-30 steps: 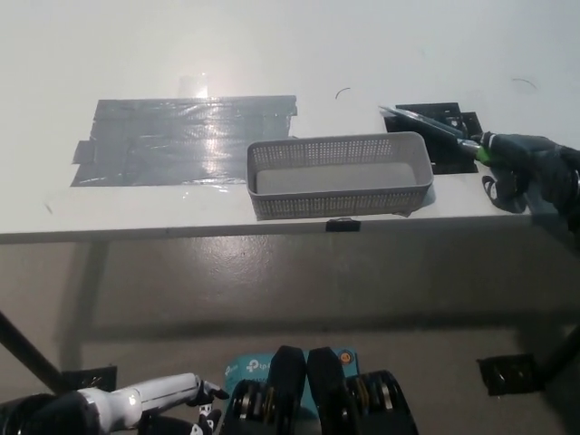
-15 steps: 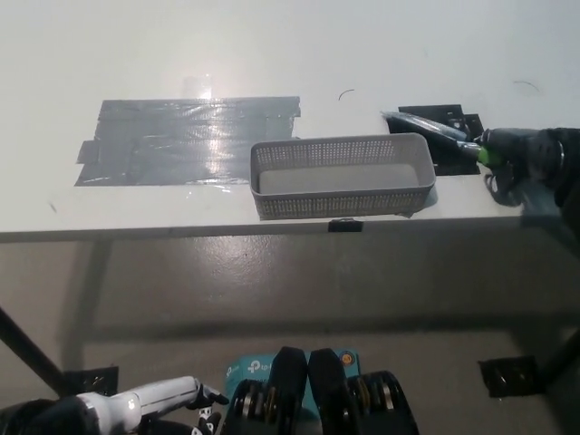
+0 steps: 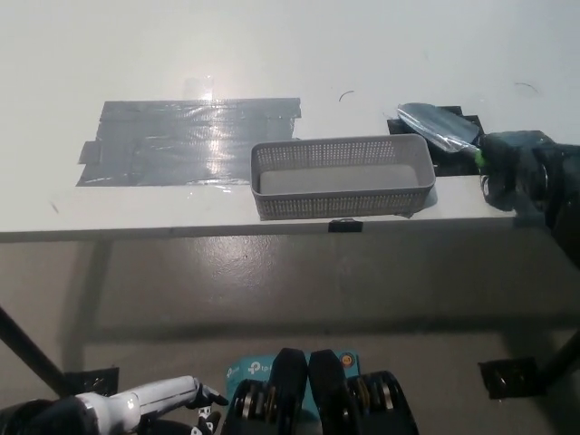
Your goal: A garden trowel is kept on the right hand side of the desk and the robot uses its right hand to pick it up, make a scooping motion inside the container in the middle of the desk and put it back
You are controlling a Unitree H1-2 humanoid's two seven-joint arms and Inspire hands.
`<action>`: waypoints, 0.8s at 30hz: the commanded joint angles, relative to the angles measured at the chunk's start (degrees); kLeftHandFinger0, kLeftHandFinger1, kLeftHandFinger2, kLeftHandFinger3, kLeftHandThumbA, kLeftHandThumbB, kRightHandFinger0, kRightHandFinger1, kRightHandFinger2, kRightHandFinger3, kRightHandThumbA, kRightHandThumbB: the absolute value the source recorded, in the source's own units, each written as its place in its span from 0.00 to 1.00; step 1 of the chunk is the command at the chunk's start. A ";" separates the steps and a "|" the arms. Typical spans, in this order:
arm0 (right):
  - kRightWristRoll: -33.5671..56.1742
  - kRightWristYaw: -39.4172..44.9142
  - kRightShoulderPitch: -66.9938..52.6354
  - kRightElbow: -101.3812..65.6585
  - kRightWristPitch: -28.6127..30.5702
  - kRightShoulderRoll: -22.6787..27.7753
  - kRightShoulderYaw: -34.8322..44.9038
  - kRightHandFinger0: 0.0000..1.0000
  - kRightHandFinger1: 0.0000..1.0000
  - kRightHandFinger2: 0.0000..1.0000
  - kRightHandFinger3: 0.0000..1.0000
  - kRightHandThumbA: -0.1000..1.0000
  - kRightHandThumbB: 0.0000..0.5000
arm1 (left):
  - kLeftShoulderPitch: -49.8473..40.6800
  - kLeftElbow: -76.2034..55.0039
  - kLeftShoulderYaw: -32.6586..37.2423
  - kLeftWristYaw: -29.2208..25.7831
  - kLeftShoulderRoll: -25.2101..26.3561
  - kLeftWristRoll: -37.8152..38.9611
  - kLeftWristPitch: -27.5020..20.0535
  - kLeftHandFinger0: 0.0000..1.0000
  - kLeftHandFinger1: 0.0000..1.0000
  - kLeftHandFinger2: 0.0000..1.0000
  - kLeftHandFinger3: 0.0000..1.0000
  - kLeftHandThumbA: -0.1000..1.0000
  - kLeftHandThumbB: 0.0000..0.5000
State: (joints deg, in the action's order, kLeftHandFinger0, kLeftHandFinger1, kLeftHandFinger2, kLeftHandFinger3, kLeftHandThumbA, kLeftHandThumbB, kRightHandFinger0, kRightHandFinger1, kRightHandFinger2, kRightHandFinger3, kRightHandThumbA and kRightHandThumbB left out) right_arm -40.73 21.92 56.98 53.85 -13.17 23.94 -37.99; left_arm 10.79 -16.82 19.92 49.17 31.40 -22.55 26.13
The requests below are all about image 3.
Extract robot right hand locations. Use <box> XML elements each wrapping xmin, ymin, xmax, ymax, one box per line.
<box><xmin>479</xmin><ymin>130</ymin><xmax>552</xmax><ymax>218</ymax></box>

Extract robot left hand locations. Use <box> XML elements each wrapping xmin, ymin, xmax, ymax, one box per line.
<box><xmin>74</xmin><ymin>374</ymin><xmax>230</xmax><ymax>435</ymax></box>

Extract garden trowel green black handle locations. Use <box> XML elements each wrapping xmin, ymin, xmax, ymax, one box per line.
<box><xmin>397</xmin><ymin>102</ymin><xmax>488</xmax><ymax>173</ymax></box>

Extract black tape patch on desk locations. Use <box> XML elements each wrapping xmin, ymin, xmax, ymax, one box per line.
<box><xmin>386</xmin><ymin>104</ymin><xmax>484</xmax><ymax>178</ymax></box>

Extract black robot torso blocks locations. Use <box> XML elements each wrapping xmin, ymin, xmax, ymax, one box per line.
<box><xmin>219</xmin><ymin>347</ymin><xmax>421</xmax><ymax>435</ymax></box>

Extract black floor tape patch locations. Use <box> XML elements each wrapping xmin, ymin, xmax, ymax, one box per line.
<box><xmin>63</xmin><ymin>366</ymin><xmax>120</xmax><ymax>400</ymax></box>
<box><xmin>478</xmin><ymin>356</ymin><xmax>552</xmax><ymax>400</ymax></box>

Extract teal tp-link box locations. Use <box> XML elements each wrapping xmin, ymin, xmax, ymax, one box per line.
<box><xmin>225</xmin><ymin>349</ymin><xmax>362</xmax><ymax>411</ymax></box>

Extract black table leg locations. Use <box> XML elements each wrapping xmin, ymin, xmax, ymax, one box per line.
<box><xmin>541</xmin><ymin>325</ymin><xmax>580</xmax><ymax>391</ymax></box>
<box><xmin>0</xmin><ymin>305</ymin><xmax>76</xmax><ymax>400</ymax></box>

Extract grey perforated plastic basket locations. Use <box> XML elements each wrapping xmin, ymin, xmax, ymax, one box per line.
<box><xmin>250</xmin><ymin>133</ymin><xmax>437</xmax><ymax>221</ymax></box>

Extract small black tape strip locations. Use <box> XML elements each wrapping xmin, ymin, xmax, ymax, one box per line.
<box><xmin>329</xmin><ymin>218</ymin><xmax>364</xmax><ymax>235</ymax></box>

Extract large grey duct tape patch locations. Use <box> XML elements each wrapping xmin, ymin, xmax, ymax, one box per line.
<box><xmin>73</xmin><ymin>96</ymin><xmax>304</xmax><ymax>188</ymax></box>

